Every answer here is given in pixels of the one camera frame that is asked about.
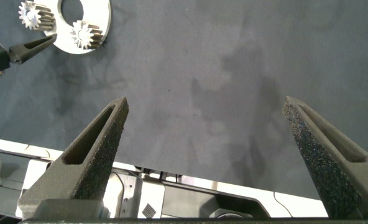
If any round white pin plate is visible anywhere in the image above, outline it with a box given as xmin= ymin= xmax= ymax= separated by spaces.
xmin=34 ymin=0 xmax=113 ymax=55

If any dark blue work mat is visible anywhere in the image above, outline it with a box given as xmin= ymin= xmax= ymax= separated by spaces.
xmin=0 ymin=0 xmax=368 ymax=200

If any small steel planetary gear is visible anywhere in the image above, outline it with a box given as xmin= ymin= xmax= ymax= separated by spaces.
xmin=18 ymin=0 xmax=57 ymax=32
xmin=69 ymin=20 xmax=105 ymax=50

